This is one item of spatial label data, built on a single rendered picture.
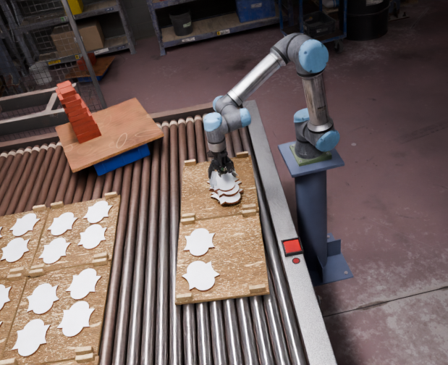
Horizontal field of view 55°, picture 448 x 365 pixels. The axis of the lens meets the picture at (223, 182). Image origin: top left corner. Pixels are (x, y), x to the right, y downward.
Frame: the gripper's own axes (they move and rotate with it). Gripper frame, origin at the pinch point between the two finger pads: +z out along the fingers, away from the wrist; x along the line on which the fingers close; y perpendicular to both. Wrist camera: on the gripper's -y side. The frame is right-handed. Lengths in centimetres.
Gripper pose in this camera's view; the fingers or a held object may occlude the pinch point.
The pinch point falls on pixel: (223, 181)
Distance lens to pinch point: 195.9
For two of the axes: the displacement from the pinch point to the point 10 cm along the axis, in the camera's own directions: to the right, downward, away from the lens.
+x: 8.7, -4.1, 2.8
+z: 1.5, 7.6, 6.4
